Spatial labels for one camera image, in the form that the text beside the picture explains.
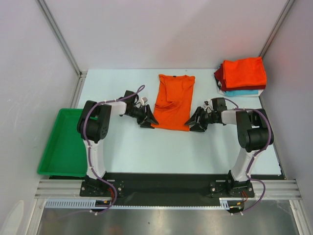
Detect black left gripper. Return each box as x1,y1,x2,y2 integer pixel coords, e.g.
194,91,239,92
127,105,158,129

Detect orange t shirt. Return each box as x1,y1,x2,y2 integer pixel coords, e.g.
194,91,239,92
152,74,195,132
223,57,267,89

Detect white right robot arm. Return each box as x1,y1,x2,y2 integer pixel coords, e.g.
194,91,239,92
184,97,274,196

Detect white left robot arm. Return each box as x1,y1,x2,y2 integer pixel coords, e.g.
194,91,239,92
77,90,158,196

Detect folded light blue t shirt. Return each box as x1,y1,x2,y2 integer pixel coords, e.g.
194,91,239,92
224,90,259,97

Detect folded dark red t shirt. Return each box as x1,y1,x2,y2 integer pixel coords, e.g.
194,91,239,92
214,64,266,92

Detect black table edge mat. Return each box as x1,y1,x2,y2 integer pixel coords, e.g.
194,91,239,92
49,173,284,207

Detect folded orange t shirt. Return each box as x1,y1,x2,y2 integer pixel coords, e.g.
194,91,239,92
223,57,267,89

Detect green plastic tray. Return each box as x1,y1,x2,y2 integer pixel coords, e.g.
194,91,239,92
37,109,88,177

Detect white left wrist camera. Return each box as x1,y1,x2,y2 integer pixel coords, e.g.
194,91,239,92
139,97,148,106

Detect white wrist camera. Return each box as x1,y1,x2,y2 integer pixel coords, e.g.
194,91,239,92
139,97,148,106
203,100,211,108

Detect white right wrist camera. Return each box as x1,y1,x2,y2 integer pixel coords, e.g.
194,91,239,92
203,100,211,108

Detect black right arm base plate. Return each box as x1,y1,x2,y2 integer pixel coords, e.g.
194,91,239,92
209,178,255,198

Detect grey slotted cable duct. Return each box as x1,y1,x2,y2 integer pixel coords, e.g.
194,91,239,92
45,199,230,210

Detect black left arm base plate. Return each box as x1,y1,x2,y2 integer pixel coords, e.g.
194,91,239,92
79,175,124,197

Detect aluminium front rail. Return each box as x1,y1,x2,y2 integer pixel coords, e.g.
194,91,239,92
35,179,302,200

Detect left aluminium corner post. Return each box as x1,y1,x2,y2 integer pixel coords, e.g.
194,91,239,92
35,0,82,77

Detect aluminium corner post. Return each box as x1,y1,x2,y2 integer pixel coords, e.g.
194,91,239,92
35,0,82,77
259,0,297,58

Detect right aluminium corner post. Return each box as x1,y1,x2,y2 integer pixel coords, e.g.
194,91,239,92
259,0,297,58

